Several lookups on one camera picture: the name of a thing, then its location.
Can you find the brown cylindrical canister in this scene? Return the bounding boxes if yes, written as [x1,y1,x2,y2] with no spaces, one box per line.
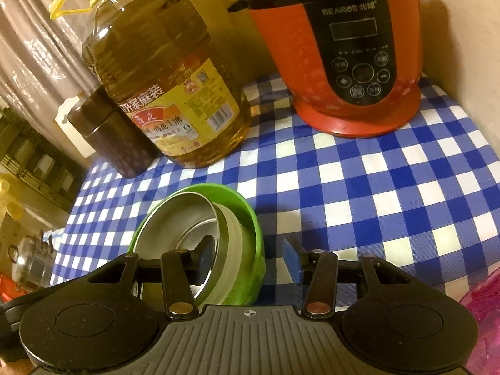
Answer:
[67,86,158,180]

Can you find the large cooking oil bottle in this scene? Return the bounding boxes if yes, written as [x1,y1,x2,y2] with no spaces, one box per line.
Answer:
[50,0,253,169]

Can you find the blue white checked tablecloth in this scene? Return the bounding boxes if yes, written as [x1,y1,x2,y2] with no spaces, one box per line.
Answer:
[49,73,500,314]

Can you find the shiny beige curtain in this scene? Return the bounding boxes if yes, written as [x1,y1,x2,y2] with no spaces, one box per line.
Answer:
[0,0,131,126]

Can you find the red electric pressure cooker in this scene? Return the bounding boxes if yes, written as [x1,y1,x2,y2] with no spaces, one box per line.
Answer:
[227,0,429,138]

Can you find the yellow plastic item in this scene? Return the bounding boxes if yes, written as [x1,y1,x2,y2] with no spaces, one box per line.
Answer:
[0,176,24,220]

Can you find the stainless steel steamer pot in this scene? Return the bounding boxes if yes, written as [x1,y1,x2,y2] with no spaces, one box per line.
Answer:
[10,233,55,292]

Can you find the green plastic bowl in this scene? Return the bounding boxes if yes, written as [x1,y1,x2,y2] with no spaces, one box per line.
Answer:
[128,183,267,306]

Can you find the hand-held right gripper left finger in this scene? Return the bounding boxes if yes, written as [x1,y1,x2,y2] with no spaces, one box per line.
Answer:
[84,234,217,318]

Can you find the white wooden chair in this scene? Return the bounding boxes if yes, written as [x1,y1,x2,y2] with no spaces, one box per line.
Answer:
[56,97,85,130]

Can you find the dark folding rack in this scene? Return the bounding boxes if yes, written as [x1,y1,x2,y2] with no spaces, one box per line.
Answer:
[0,111,85,208]

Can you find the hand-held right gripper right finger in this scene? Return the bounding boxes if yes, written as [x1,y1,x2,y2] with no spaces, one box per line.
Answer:
[283,237,409,317]

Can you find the stainless steel bowl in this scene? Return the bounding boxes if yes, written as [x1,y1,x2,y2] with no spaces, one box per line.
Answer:
[135,192,228,301]

